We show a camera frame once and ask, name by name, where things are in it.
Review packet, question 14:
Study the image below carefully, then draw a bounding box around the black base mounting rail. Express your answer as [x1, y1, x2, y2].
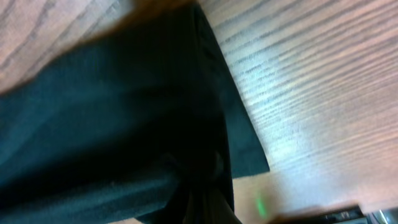
[268, 205, 369, 224]

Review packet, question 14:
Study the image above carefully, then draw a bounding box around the white metal base bracket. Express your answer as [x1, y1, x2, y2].
[368, 208, 398, 224]

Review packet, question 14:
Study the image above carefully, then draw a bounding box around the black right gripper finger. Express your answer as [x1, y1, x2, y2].
[198, 189, 241, 224]

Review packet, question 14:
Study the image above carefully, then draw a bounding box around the black t-shirt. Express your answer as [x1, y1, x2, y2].
[1, 2, 269, 223]

